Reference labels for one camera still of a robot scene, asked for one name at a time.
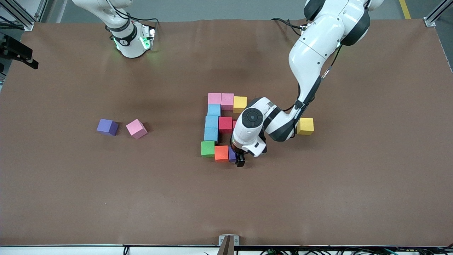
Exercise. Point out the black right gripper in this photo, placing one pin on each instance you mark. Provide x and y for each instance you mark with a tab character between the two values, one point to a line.
19	48

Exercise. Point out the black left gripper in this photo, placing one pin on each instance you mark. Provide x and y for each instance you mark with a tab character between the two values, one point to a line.
240	160

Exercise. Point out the purple foam cube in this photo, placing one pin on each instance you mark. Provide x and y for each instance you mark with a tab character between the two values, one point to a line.
106	126
231	154

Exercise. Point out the orange foam cube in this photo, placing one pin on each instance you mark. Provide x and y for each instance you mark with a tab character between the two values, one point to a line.
221	154

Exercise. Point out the green foam cube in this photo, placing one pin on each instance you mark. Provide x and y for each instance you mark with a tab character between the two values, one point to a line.
208	148

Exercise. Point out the red foam cube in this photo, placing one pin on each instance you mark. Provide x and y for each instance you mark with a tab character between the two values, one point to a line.
234	125
225	124

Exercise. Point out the blue foam cube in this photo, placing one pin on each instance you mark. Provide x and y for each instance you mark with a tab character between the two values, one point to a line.
212	122
211	135
214	110

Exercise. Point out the yellow foam cube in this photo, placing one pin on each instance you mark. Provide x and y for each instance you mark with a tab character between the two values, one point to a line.
305	126
239	102

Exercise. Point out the pink foam cube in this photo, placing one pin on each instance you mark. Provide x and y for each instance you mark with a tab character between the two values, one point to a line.
136	128
227	101
214	98

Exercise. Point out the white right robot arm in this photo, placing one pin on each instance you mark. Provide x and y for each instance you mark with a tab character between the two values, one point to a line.
127	39

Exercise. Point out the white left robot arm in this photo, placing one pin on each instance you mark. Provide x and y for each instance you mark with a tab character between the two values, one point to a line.
318	42

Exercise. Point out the brown table mat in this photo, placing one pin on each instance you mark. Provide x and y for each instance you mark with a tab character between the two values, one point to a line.
226	198

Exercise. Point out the aluminium frame profile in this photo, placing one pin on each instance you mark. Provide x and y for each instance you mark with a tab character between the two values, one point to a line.
431	22
42	9
21	17

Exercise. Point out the metal clamp bracket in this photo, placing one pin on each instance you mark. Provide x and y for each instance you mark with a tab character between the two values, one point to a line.
228	244

